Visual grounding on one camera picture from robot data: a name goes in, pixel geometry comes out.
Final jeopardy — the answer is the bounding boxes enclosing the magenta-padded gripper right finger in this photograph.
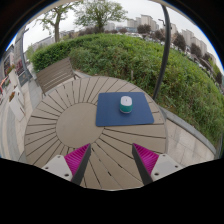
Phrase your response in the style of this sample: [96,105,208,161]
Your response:
[131,143,184,186]

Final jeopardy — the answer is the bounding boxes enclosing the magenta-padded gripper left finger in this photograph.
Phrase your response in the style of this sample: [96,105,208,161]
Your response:
[41,143,92,186]

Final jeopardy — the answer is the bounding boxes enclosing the white and teal computer mouse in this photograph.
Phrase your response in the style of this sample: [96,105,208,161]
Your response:
[119,95,134,115]

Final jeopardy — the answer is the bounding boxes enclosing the blue rectangular mouse pad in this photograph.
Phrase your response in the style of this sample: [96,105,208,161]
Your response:
[95,91,155,128]

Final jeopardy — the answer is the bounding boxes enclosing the white flower planter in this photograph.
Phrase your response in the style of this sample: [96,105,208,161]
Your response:
[8,91,26,123]

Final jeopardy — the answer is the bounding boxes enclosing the slatted wooden chair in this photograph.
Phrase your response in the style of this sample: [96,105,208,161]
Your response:
[34,57,81,98]

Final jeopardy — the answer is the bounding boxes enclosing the grey sign pillar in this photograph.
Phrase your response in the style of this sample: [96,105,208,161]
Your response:
[14,28,34,88]

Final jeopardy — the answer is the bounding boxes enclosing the black curved umbrella pole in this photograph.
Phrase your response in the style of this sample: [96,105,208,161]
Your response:
[152,3,172,102]

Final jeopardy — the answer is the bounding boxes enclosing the thin sparse tree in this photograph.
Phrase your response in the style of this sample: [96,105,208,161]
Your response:
[34,1,83,44]

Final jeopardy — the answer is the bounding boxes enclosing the distant apartment buildings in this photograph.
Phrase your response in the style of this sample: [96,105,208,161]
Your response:
[126,14,216,64]

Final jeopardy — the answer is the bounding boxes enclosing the round-crowned leafy tree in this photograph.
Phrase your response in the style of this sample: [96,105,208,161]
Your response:
[74,0,129,34]

